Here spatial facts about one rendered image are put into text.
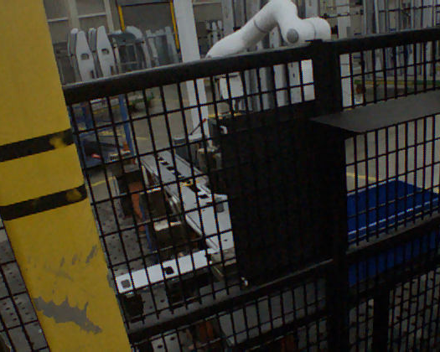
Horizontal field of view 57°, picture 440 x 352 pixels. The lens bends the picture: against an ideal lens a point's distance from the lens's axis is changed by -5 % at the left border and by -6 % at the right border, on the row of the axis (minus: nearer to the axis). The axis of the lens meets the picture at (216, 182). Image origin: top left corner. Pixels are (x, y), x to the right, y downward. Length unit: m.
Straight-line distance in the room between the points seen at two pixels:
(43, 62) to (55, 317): 0.30
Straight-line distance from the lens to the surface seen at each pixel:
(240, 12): 6.43
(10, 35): 0.48
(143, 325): 0.73
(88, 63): 10.33
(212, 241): 1.28
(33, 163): 0.49
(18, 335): 1.68
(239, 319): 0.90
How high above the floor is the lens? 1.58
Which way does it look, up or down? 20 degrees down
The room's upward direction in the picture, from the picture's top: 9 degrees counter-clockwise
